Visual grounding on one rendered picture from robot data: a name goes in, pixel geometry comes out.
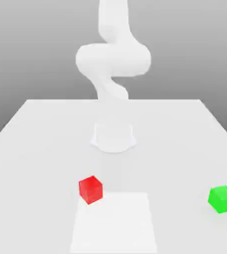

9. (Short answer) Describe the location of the small red cube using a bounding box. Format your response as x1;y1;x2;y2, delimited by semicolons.
78;175;104;205

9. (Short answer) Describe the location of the small green cube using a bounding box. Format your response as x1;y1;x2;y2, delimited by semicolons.
207;185;227;214

